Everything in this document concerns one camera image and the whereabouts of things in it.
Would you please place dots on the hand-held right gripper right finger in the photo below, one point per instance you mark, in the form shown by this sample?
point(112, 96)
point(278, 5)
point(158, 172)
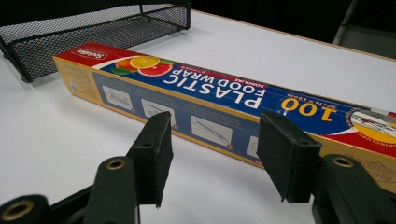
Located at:
point(292, 155)

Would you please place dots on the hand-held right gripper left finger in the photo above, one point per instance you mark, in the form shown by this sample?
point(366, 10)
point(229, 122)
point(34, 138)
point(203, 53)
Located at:
point(149, 161)

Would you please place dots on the long plastic wrap box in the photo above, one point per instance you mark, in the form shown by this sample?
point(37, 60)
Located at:
point(218, 93)

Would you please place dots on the grey metal stand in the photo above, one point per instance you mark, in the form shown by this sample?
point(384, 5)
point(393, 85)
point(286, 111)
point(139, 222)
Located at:
point(364, 34)

